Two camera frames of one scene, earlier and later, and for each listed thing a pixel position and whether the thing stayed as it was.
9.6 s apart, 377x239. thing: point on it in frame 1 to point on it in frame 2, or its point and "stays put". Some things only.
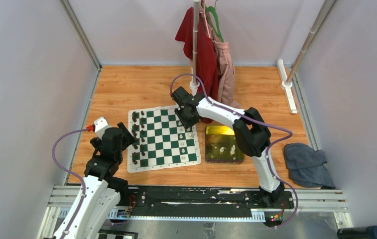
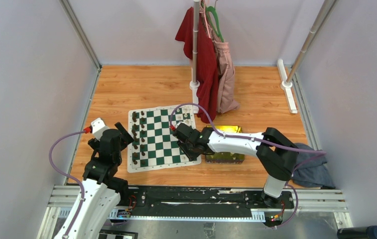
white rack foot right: (286, 86) stays put
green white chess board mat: (162, 141) stays put
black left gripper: (127, 139) stays put
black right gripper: (187, 123) to (191, 156)
